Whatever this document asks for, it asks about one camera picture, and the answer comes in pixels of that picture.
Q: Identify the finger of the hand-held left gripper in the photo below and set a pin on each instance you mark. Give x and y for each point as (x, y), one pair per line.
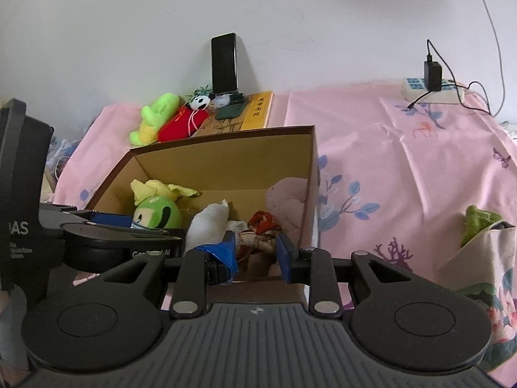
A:
(111, 219)

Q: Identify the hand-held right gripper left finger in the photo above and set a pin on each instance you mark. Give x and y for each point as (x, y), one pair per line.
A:
(222, 254)

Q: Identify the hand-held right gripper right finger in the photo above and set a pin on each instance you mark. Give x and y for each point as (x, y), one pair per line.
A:
(286, 258)

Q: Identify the red patterned cloth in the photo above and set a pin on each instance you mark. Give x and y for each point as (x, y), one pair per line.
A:
(262, 224)

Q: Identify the green round head plush toy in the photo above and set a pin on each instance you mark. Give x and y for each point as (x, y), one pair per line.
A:
(159, 212)

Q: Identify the brown cardboard box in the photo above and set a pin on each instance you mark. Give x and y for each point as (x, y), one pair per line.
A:
(226, 161)

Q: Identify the beige pink plush toy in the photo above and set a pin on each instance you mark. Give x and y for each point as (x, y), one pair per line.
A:
(289, 202)

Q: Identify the yellow cloth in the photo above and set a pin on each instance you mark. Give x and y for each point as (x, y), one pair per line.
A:
(161, 188)

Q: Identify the green yellow frog plush toy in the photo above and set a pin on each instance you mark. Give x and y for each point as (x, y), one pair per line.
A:
(155, 115)

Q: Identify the red panda plush toy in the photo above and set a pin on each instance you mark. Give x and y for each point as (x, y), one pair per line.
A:
(181, 123)

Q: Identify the dark green phone stand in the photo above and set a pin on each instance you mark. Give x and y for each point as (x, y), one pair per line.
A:
(231, 110)

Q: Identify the pink floral bedsheet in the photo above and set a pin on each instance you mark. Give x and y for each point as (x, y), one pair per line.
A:
(404, 169)

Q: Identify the yellow brown printed box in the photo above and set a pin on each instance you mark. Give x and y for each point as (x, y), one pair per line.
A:
(256, 109)

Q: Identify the white fluffy pompom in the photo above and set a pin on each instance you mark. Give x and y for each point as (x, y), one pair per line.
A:
(222, 99)

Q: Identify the black smartphone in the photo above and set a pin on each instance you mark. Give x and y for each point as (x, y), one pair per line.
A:
(224, 62)

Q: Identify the green towel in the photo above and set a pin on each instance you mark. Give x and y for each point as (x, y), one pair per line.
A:
(478, 222)

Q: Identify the floral print tote bag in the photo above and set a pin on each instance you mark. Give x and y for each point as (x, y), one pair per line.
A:
(484, 283)

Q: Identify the black charger adapter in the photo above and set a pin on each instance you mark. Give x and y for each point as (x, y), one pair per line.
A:
(432, 74)

